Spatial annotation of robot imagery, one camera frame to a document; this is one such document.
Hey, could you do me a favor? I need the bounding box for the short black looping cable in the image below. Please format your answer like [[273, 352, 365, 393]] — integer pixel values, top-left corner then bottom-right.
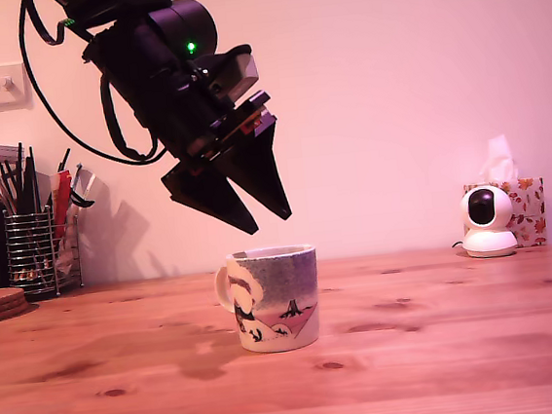
[[98, 69, 163, 164]]

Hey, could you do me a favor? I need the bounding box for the flat black ribbon cable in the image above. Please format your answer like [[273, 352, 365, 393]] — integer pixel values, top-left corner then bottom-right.
[[23, 0, 69, 49]]

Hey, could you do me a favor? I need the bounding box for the leaf print tissue box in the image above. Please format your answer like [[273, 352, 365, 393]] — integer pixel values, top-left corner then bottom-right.
[[462, 175, 551, 254]]

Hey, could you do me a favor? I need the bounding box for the small white round camera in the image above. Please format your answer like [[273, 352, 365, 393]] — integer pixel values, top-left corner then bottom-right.
[[458, 182, 520, 261]]

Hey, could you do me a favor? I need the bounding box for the red and white paper sleeve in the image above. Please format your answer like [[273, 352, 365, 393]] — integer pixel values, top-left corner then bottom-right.
[[47, 169, 77, 228]]

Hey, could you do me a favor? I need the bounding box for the printed ceramic mug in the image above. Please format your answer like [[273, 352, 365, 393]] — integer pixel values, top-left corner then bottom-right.
[[211, 242, 327, 359]]

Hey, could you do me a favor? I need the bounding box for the black chopstick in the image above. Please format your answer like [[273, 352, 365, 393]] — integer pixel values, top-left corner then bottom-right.
[[15, 140, 31, 215], [55, 147, 74, 175], [3, 160, 21, 217], [27, 144, 42, 214]]

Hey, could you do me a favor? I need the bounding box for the brown chopstick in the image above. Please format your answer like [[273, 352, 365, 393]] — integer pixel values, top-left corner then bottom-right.
[[0, 173, 16, 218]]

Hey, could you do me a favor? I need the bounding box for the white tissue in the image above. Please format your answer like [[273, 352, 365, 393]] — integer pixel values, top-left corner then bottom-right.
[[473, 133, 521, 184]]

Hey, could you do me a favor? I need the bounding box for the long black looping cable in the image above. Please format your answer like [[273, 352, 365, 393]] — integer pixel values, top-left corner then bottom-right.
[[15, 0, 170, 176]]

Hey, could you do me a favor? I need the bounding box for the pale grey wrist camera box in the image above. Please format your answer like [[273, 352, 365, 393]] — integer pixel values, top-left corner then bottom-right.
[[190, 44, 263, 109]]

